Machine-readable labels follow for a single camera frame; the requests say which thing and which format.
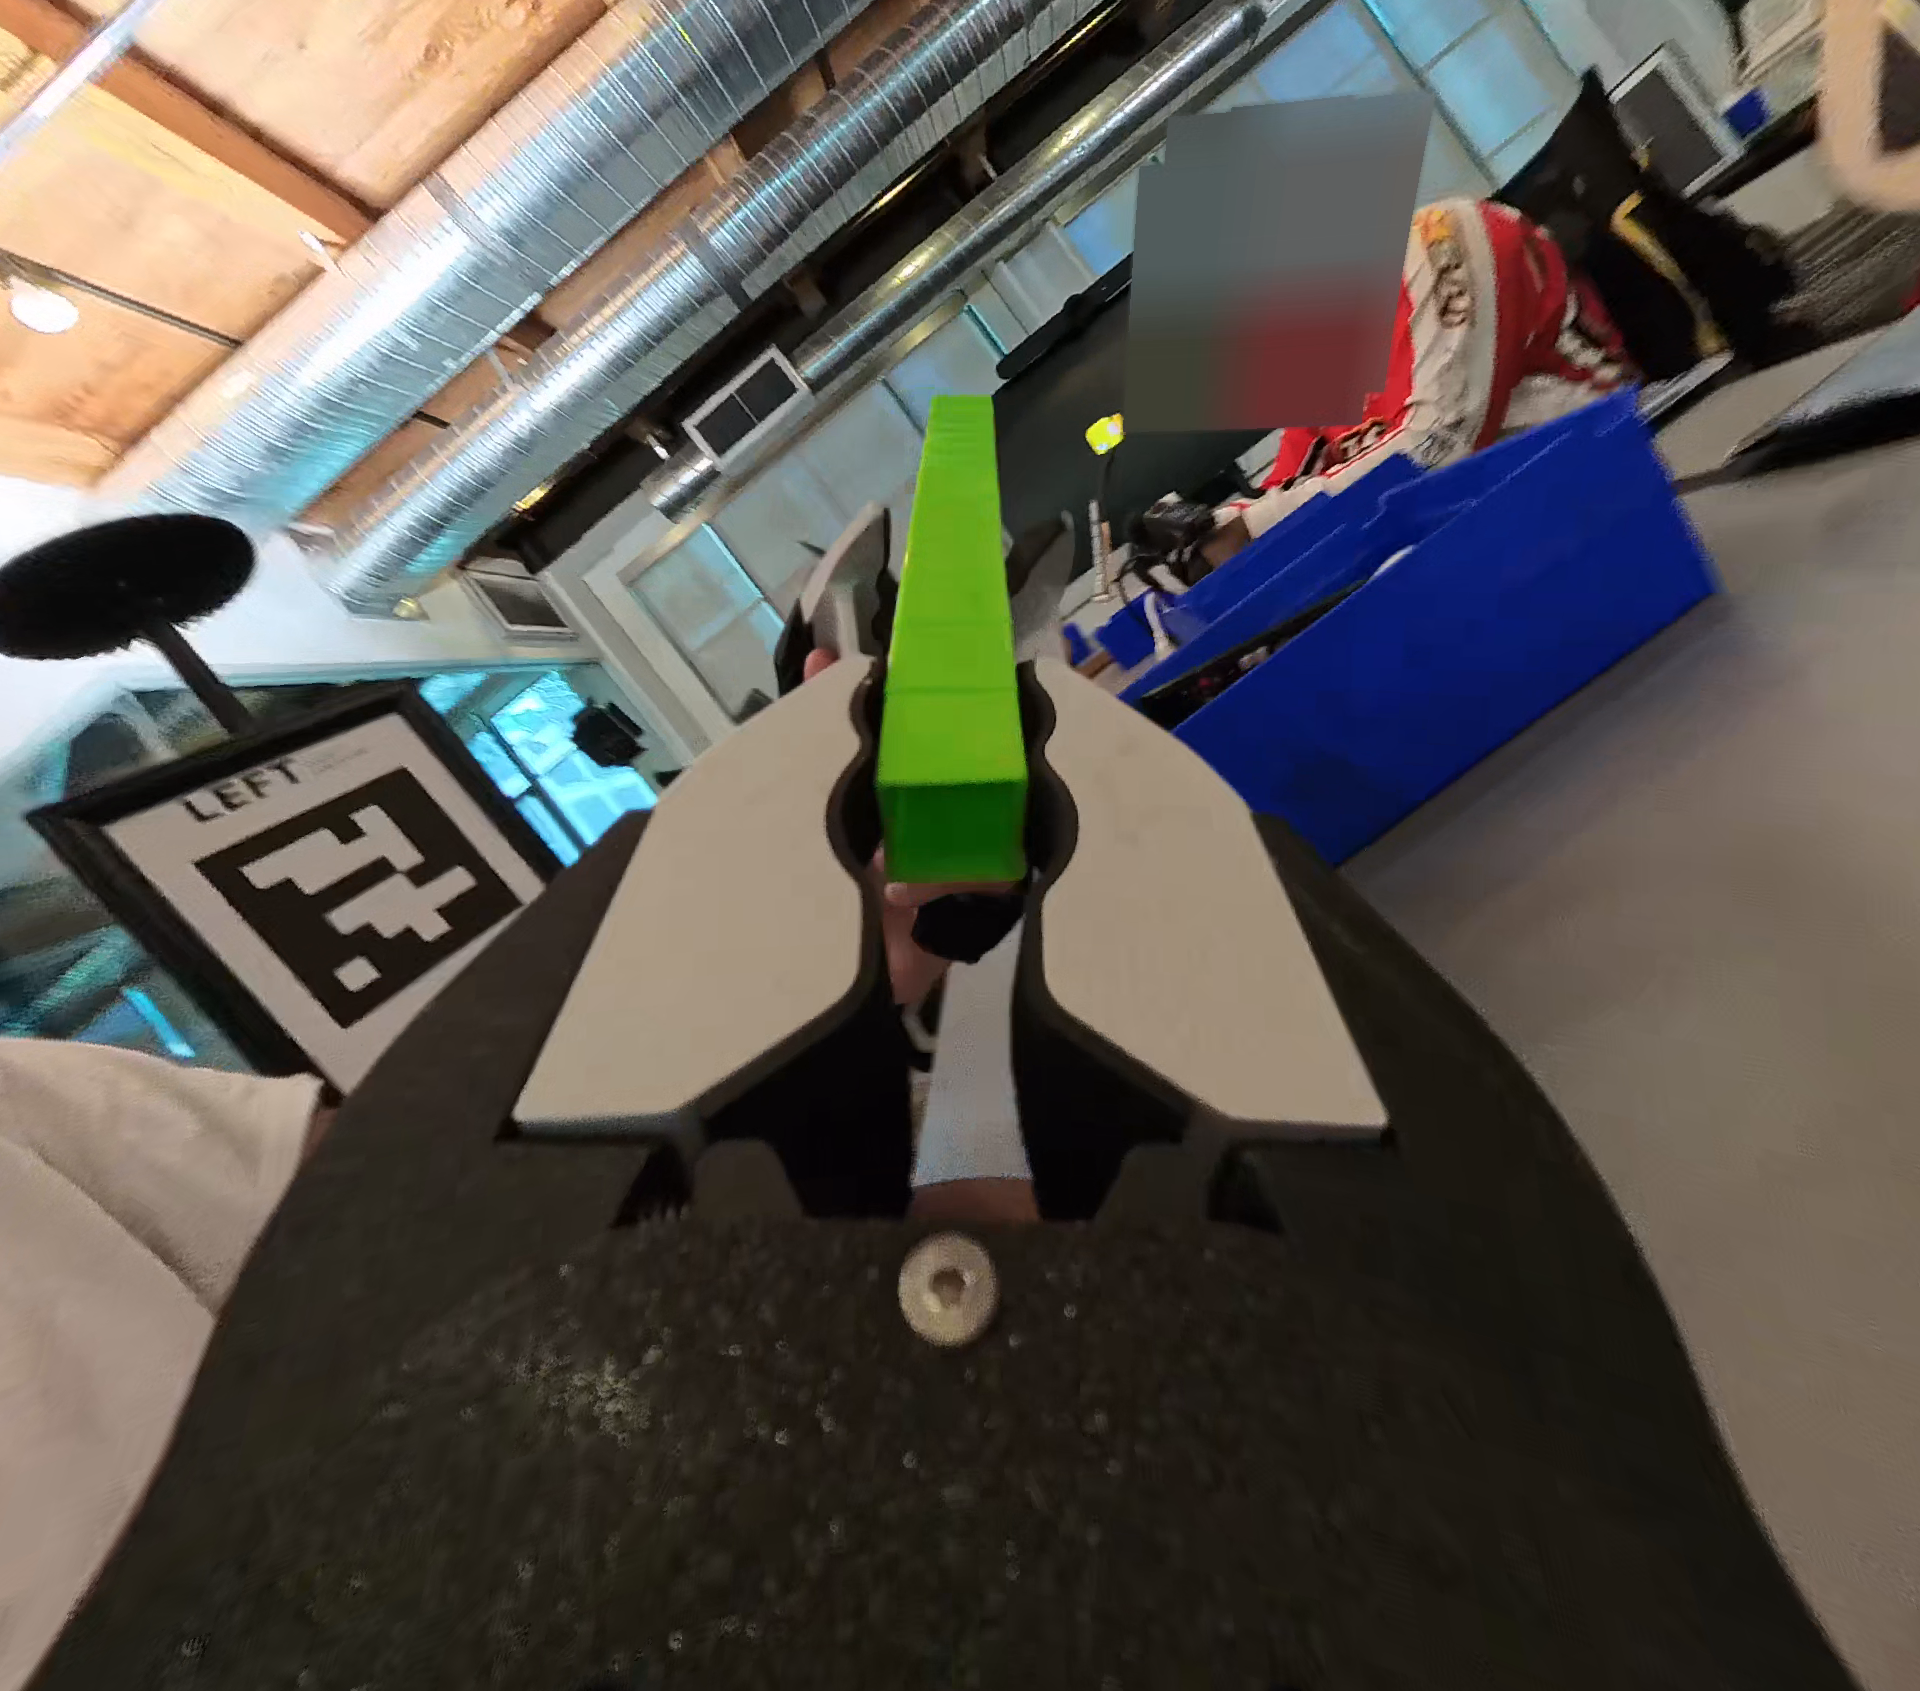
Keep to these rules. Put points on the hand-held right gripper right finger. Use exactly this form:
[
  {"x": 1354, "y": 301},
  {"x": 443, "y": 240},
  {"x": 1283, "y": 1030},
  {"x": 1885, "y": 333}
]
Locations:
[{"x": 1199, "y": 944}]

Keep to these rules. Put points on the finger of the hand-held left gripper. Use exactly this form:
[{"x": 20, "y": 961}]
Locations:
[
  {"x": 1043, "y": 584},
  {"x": 849, "y": 584}
]

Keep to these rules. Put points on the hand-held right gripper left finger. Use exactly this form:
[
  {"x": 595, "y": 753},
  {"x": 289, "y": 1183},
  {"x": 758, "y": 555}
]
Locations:
[{"x": 707, "y": 944}]

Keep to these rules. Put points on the green ribbed bar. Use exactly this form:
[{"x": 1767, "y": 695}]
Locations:
[{"x": 950, "y": 735}]

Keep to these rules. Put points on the blue plastic bin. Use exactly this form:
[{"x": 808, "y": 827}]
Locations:
[
  {"x": 1467, "y": 642},
  {"x": 1300, "y": 526}
]

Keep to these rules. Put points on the white upright stick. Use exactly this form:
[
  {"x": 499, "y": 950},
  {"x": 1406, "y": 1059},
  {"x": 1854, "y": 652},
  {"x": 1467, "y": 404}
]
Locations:
[{"x": 1097, "y": 555}]

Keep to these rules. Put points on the small blue bin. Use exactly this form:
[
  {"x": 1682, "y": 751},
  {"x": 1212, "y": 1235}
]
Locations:
[{"x": 1091, "y": 642}]

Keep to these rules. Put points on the black bar speaker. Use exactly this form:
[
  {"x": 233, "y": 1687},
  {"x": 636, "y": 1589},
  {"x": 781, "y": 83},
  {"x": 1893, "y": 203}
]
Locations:
[{"x": 1067, "y": 325}]

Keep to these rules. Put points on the framed black-white marker sign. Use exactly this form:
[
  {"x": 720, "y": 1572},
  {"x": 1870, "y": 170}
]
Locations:
[{"x": 297, "y": 882}]

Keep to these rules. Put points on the black floor lamp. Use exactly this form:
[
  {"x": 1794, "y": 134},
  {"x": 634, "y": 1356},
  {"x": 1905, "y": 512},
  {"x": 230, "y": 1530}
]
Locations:
[{"x": 129, "y": 584}]

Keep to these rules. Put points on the dark flat mat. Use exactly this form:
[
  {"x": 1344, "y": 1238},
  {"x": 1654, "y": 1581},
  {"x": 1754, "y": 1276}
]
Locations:
[{"x": 1828, "y": 404}]

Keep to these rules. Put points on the ceiling light bulb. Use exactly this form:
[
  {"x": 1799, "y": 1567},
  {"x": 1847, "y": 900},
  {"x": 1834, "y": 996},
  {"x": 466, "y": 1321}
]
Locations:
[{"x": 42, "y": 308}]

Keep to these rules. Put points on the small action camera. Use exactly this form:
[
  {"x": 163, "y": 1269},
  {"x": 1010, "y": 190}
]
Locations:
[{"x": 1180, "y": 530}]

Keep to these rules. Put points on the black wall screen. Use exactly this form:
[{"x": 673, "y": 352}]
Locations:
[{"x": 1157, "y": 467}]

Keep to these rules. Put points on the silver ceiling duct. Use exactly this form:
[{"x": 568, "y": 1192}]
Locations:
[
  {"x": 673, "y": 25},
  {"x": 781, "y": 203},
  {"x": 981, "y": 236}
]

